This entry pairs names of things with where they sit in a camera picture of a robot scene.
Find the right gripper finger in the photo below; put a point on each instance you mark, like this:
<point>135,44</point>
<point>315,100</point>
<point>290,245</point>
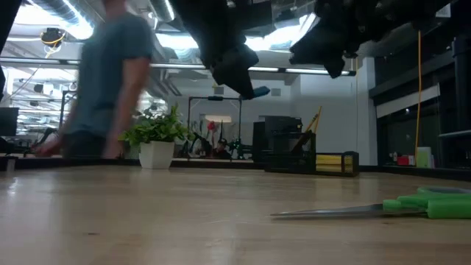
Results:
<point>325,65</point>
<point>338,64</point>

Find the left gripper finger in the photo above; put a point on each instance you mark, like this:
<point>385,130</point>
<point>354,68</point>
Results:
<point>222,71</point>
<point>243,66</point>

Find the blue eraser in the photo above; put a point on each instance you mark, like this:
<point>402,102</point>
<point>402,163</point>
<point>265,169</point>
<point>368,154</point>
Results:
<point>262,92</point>

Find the yellow sticky note pad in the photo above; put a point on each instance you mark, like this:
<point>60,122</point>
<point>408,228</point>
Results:
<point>328,163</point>

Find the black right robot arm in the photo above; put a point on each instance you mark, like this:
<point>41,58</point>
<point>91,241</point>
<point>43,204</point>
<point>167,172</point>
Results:
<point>386,14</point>

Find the black mesh desk organizer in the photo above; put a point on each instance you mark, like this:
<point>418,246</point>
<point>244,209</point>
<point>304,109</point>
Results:
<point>294,163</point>

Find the long ceiling light bar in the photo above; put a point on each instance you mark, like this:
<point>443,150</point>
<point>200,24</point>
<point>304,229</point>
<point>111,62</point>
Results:
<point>176,66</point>
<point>37,61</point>

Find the red artificial flower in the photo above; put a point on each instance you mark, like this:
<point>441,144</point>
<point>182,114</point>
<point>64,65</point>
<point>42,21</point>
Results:
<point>211,126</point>

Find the black equipment cabinet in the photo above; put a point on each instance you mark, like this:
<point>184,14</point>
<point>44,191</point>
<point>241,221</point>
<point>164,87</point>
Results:
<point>279,125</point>

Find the person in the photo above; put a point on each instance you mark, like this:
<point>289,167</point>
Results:
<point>106,73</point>
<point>222,151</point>

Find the green plant in white pot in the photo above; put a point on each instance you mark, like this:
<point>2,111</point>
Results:
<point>156,154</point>

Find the red box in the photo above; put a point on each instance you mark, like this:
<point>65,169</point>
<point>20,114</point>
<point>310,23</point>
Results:
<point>403,160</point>

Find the green and white box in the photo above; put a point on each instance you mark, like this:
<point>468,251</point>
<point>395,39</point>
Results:
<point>423,157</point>

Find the dark background monitor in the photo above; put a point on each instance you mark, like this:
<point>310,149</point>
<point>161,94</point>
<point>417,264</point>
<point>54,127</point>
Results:
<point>9,121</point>

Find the black robot station frame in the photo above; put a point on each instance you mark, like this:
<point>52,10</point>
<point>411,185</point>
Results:
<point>215,98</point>

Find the grey wall vent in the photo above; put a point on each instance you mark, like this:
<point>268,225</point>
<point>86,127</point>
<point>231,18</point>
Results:
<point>276,92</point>

